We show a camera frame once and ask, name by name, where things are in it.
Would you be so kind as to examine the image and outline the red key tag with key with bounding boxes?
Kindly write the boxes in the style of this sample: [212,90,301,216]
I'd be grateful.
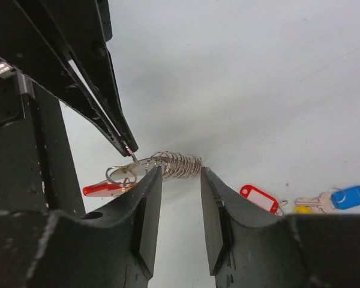
[239,184,288,216]

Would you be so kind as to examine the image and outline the red handled metal keyring holder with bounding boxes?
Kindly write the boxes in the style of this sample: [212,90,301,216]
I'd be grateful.
[82,151,203,199]

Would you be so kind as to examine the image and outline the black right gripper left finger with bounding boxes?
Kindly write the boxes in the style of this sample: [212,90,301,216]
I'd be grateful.
[0,167,162,287]

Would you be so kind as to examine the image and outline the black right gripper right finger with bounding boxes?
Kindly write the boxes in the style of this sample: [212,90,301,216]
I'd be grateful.
[200,167,360,287]

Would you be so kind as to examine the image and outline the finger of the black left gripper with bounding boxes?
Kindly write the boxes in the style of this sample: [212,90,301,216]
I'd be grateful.
[41,1,138,151]

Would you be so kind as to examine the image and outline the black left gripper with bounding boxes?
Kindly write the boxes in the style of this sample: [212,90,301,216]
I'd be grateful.
[0,1,132,214]

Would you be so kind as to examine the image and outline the yellow key tag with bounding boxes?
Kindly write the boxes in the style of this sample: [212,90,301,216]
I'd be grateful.
[293,206,314,214]

